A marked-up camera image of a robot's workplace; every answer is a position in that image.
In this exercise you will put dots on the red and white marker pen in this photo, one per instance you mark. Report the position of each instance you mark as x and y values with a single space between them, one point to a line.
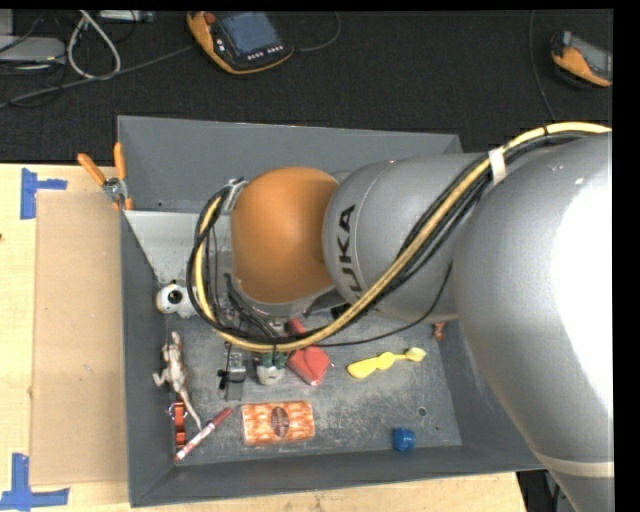
202 434

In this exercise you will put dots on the white ball with black hole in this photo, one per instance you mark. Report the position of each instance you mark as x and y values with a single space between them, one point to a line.
169 299

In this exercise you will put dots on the small orange-brown toy figure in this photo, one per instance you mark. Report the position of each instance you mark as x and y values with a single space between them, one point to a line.
439 331

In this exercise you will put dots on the beige toy dinosaur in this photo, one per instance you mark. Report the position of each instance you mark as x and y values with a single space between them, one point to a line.
176 372

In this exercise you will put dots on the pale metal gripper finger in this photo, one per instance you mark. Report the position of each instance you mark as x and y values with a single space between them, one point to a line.
234 389
236 360

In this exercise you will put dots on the orange carabiner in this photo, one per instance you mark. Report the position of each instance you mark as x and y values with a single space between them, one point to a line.
179 426

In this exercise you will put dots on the grey metal bin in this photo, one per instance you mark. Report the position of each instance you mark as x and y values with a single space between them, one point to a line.
350 400

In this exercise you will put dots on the brown cardboard board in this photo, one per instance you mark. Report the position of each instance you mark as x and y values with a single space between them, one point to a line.
75 340

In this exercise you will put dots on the orange patterned packet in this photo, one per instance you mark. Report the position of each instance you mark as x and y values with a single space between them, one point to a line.
277 423

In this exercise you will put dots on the red plastic scoop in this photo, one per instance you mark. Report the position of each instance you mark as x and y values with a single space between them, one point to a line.
310 364

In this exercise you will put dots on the yellow plastic toy spoon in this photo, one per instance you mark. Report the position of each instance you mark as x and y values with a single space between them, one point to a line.
380 363

